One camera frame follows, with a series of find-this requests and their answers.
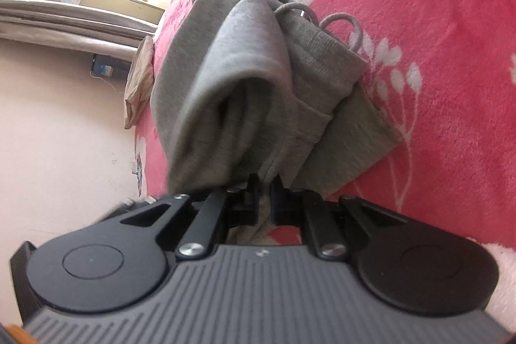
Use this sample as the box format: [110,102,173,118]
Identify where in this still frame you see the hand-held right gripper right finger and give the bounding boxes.
[270,181,408,260]

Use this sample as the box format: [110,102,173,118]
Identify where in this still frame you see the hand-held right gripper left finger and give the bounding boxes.
[120,174,261,260]

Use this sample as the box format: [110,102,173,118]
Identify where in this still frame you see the grey sweatpants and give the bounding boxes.
[150,0,404,244]

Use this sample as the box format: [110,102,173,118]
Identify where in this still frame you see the brown paper bag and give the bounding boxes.
[123,35,156,129]

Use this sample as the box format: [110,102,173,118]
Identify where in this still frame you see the small blue box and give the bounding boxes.
[91,54,132,79]

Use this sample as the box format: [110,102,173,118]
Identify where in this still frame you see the pink floral blanket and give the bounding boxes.
[131,0,516,248]

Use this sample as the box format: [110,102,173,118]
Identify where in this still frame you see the grey window ledge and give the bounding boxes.
[0,0,158,60]

